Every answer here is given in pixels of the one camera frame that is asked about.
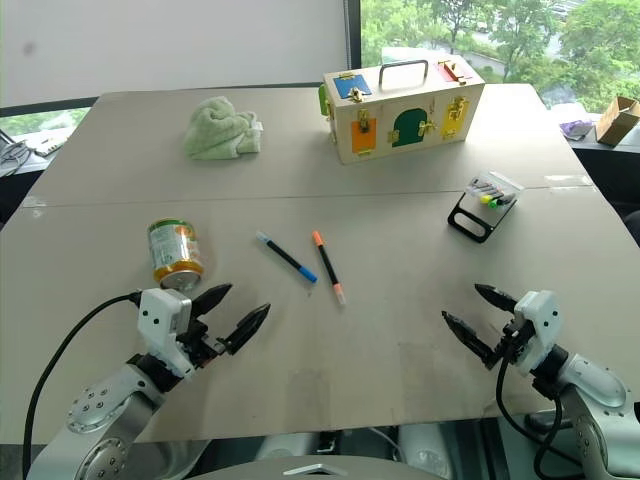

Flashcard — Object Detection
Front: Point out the blue marker pen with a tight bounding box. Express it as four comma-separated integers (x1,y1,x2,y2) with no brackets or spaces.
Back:
255,230,319,285

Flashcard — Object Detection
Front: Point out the light green towel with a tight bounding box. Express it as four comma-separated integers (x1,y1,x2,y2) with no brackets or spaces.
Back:
183,96,265,161

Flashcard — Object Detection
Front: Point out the cardboard box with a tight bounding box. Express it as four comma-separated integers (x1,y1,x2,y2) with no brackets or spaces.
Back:
595,95,640,147

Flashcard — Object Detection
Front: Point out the purple bag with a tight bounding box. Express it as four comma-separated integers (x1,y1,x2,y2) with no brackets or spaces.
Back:
559,118,595,141

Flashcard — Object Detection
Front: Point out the green and orange tin can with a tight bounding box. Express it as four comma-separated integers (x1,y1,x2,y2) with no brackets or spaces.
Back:
146,216,206,291

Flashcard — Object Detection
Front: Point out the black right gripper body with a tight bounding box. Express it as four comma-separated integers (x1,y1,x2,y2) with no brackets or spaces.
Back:
491,319,531,365

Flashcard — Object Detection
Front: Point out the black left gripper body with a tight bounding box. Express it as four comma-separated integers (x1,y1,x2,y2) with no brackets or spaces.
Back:
174,316,227,370

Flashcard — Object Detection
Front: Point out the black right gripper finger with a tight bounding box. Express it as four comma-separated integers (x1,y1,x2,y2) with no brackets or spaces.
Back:
440,310,501,371
473,283,520,317

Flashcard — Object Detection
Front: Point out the black marker holder tray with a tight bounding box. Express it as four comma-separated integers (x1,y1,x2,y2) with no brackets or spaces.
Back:
446,170,525,245

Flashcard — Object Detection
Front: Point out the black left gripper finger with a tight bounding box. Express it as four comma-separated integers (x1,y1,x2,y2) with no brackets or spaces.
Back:
191,283,234,318
217,302,272,357

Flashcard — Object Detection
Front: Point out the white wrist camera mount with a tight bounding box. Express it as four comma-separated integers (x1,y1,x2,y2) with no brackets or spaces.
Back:
136,287,196,378
511,289,560,379

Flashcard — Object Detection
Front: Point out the grey robot torso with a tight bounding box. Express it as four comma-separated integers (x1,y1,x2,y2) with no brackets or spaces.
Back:
189,454,441,480

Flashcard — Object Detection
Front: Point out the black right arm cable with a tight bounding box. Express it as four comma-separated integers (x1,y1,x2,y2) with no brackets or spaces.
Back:
495,341,584,480

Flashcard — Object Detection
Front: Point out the orange marker pen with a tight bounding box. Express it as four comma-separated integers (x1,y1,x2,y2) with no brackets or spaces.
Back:
311,230,347,307

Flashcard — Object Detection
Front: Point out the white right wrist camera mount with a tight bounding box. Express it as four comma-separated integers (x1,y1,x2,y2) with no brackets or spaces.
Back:
511,289,560,379

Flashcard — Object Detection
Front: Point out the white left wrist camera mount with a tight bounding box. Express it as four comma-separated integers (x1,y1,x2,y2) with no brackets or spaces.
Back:
136,287,196,378

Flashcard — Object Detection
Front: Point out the wooden lock box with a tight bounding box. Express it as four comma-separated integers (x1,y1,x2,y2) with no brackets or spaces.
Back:
317,58,486,166

